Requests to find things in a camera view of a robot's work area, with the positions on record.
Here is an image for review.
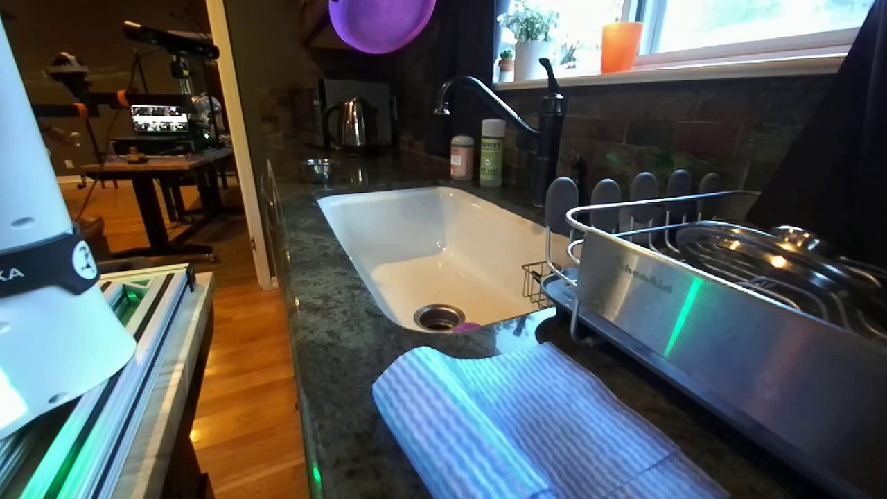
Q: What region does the purple plastic bowl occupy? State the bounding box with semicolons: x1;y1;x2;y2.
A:
328;0;440;59

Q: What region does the stainless steel dish rack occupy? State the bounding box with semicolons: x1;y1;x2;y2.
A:
541;169;887;499

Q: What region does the white undermount kitchen sink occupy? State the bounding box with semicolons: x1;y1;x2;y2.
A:
317;186;583;336

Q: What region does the metal sink drain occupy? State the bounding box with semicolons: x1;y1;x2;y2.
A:
409;303;468;336

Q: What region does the small pale soap bottle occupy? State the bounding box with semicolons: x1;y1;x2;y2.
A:
447;133;476;182

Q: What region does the green white soap bottle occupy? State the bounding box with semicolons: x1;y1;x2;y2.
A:
476;117;509;190

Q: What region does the dark curved kitchen faucet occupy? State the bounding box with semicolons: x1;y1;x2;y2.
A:
433;54;567;208

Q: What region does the small dark potted plant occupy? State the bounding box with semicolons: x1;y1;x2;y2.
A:
493;48;517;85

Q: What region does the blue white striped dish towel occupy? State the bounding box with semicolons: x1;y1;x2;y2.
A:
369;341;730;499

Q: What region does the plant in white pot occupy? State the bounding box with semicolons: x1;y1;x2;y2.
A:
499;0;559;82

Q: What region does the orange translucent cup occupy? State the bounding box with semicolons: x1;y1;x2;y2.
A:
598;20;645;78

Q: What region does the dark wooden table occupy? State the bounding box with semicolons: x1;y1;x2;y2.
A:
80;147;236;254

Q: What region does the open laptop with lit screen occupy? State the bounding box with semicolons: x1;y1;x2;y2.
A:
111;90;197;157

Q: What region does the shiny metal pot lid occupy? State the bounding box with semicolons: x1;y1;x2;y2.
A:
671;219;887;341

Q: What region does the white door frame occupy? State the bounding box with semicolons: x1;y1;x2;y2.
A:
201;0;279;291

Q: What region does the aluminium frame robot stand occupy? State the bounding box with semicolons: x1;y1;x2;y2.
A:
0;260;215;499

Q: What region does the black camera on tripod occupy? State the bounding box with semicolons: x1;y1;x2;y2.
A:
120;20;224;100

